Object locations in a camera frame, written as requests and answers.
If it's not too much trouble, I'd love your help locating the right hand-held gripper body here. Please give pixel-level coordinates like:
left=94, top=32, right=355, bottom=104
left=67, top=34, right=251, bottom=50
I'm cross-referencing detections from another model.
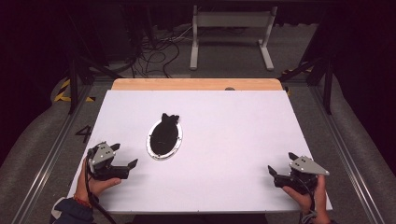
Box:
left=275, top=155, right=331, bottom=196

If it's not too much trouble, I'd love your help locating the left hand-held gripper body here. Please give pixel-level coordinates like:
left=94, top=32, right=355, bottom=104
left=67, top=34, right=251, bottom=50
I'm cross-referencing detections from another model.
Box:
left=87, top=141, right=131, bottom=182

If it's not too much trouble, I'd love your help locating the oval silver photo frame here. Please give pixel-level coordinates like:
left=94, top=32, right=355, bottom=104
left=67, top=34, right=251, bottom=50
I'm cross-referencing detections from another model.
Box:
left=146, top=113, right=184, bottom=161

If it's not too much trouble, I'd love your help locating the person's left hand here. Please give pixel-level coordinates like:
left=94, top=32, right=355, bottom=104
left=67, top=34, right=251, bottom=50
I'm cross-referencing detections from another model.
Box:
left=74, top=157, right=122, bottom=199

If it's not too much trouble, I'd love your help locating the person's right hand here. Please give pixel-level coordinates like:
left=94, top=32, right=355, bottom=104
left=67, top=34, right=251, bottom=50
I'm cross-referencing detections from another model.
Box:
left=282, top=175, right=332, bottom=224

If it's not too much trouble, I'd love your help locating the white board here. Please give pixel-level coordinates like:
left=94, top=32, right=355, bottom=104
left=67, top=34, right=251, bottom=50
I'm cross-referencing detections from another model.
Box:
left=66, top=90, right=333, bottom=215

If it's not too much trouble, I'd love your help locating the yellow black floor tape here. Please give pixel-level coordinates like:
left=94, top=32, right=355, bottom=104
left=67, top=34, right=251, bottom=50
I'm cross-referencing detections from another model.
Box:
left=53, top=78, right=96, bottom=103

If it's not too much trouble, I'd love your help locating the black metal stand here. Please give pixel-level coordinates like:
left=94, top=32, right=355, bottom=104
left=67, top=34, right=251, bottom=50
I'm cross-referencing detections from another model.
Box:
left=62, top=6, right=123, bottom=115
left=277, top=12, right=336, bottom=115

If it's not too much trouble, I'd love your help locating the wooden table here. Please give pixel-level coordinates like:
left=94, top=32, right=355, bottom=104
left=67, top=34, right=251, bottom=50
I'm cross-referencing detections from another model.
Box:
left=111, top=77, right=284, bottom=91

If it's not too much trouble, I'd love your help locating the white metal stand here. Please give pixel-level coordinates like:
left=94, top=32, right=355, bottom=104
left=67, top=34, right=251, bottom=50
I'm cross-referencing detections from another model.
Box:
left=190, top=4, right=278, bottom=72

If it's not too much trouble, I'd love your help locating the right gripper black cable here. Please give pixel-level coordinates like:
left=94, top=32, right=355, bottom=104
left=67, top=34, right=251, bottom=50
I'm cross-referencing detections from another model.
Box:
left=297, top=181, right=318, bottom=224

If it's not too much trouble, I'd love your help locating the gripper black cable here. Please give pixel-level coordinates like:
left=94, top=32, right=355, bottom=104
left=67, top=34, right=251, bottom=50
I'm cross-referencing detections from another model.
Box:
left=84, top=148, right=118, bottom=224
left=297, top=181, right=318, bottom=224

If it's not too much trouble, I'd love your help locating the aluminium rail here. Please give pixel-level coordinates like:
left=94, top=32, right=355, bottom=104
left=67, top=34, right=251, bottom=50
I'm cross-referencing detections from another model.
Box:
left=10, top=85, right=93, bottom=224
left=310, top=85, right=388, bottom=224

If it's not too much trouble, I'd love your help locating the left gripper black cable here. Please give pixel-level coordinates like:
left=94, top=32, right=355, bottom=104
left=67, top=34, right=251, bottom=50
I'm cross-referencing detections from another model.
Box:
left=84, top=148, right=118, bottom=224

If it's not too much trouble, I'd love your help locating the red wrist bracelet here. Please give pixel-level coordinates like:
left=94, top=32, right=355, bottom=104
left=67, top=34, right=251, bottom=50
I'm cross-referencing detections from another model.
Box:
left=73, top=195, right=93, bottom=209

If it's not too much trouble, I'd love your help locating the tangle of floor cables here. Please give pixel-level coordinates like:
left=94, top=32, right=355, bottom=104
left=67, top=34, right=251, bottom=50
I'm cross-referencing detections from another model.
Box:
left=130, top=26, right=194, bottom=78

